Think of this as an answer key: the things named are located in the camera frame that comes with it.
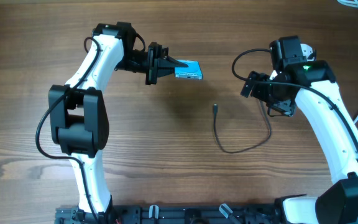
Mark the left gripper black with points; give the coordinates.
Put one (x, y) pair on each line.
(158, 64)

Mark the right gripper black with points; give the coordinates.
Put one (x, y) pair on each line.
(285, 107)

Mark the smartphone with blue screen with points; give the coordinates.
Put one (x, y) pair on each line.
(192, 71)

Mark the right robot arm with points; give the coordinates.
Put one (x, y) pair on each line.
(303, 83)

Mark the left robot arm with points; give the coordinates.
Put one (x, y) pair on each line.
(78, 117)

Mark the white charger plug adapter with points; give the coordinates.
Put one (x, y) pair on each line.
(308, 52)

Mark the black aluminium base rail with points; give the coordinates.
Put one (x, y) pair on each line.
(154, 214)

